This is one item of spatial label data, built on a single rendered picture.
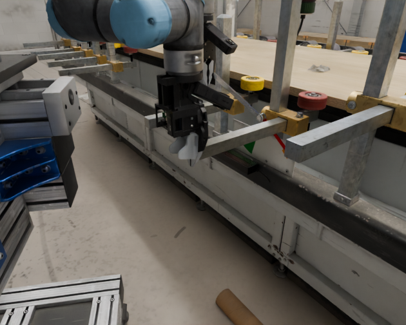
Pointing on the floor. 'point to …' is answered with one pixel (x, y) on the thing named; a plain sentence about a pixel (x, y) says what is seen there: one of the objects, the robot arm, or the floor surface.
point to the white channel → (231, 12)
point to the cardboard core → (236, 309)
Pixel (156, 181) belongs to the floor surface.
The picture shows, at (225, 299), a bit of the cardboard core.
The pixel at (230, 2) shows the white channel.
